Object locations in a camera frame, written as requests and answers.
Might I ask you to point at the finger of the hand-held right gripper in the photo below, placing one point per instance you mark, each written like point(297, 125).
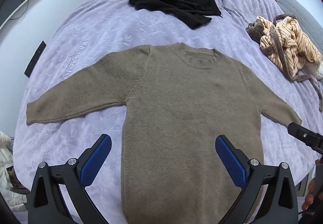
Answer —
point(304, 135)

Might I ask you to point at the black flat strip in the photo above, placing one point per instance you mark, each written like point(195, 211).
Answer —
point(35, 58)

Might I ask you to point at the white jacket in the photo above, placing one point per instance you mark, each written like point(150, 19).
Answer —
point(5, 160)

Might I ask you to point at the black garment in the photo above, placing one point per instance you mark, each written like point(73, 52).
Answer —
point(176, 1)

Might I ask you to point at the brown knit sweater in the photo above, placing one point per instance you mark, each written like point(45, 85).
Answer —
point(176, 112)

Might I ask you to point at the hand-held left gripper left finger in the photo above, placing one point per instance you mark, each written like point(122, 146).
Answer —
point(97, 160)

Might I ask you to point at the person's right hand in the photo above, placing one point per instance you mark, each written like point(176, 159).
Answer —
point(309, 196)

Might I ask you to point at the beige striped garment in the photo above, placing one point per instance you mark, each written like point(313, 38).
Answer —
point(290, 42)

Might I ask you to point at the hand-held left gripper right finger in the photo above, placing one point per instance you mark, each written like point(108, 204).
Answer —
point(231, 163)

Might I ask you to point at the grey padded headboard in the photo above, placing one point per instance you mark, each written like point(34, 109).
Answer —
point(300, 11)

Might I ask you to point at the lavender embossed blanket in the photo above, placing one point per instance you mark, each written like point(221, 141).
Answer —
point(101, 29)

